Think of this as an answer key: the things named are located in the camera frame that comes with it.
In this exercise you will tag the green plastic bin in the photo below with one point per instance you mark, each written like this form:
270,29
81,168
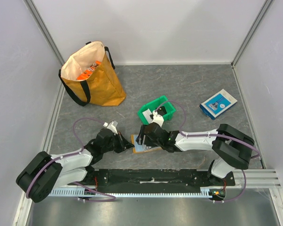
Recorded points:
154,105

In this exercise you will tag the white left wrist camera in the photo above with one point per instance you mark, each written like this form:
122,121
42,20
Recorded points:
111,126

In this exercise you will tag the white card stack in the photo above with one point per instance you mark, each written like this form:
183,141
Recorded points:
148,115

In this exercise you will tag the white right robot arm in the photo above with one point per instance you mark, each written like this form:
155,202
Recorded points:
234,148

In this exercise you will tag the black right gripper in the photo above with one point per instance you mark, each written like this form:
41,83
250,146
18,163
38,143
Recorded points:
143,134

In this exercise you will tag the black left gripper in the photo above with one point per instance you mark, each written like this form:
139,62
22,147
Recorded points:
123,143

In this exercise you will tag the brown tote bag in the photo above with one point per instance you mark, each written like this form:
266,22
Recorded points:
103,87

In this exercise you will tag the small black device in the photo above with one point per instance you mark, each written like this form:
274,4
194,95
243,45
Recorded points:
162,111

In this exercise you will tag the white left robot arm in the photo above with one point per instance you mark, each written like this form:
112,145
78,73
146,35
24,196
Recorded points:
46,172

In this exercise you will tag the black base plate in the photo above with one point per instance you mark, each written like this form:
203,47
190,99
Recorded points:
109,177

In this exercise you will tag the blue white box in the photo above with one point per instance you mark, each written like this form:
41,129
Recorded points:
218,104

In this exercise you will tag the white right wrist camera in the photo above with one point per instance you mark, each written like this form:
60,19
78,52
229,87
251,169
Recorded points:
157,118

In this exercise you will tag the orange leather card holder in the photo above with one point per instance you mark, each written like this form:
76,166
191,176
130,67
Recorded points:
142,148

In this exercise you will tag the orange snack packet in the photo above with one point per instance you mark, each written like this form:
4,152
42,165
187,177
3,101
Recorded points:
88,72

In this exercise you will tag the white slotted cable duct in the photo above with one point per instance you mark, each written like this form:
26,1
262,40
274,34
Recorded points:
76,191

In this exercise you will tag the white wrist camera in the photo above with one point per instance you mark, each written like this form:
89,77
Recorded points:
157,118
111,126

